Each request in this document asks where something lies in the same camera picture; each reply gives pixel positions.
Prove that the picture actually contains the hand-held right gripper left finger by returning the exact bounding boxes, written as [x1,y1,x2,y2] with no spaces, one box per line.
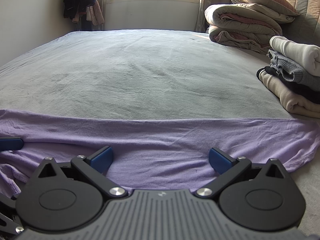
[37,146,128,198]

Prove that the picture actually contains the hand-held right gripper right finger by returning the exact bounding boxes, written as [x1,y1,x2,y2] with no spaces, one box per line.
[196,147,288,198]

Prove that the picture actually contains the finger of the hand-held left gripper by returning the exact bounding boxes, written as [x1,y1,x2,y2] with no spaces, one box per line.
[0,195,25,234]
[0,138,24,151]

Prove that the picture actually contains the purple pants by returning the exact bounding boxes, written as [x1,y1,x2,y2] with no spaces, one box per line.
[0,109,320,199]

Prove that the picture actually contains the pink hanging clothes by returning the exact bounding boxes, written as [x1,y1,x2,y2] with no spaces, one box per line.
[72,0,105,26]

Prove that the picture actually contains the bed with grey sheet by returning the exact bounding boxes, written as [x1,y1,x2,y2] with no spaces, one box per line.
[0,29,320,240]

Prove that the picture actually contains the folded beige garment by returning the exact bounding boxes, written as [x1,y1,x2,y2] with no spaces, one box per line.
[257,71,320,119]

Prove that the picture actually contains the folded black garment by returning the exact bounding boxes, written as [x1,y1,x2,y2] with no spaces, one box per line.
[256,66,320,103]

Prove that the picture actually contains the folded grey knit garment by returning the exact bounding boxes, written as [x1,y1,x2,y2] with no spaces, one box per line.
[267,49,320,85]

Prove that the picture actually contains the folded white garment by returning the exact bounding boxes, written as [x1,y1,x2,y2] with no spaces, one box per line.
[269,36,320,77]

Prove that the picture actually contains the folded beige pink quilt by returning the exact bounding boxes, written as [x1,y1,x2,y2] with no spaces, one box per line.
[204,4,283,54]

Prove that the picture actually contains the star patterned curtain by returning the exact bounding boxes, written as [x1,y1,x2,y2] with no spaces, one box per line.
[195,0,239,33]

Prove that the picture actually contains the quilted grey headboard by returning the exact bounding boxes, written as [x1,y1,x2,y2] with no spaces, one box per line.
[274,0,320,47]

